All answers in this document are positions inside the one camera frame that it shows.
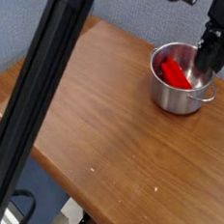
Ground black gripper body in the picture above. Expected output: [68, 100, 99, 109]
[197, 21, 224, 46]

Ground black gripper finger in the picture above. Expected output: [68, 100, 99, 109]
[194, 35, 219, 73]
[212, 39, 224, 72]

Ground red star-shaped block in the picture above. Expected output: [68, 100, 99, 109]
[161, 57, 192, 90]

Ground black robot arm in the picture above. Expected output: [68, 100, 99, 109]
[98, 0, 224, 72]

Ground metal pot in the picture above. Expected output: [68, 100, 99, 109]
[150, 42, 216, 115]

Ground dark vertical bar at left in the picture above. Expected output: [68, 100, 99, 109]
[0, 0, 94, 221]

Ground white box below table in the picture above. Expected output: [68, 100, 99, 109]
[0, 209, 22, 224]

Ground white table bracket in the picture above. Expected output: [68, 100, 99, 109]
[51, 198, 84, 224]

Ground black cable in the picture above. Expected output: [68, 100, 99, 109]
[9, 188, 39, 224]

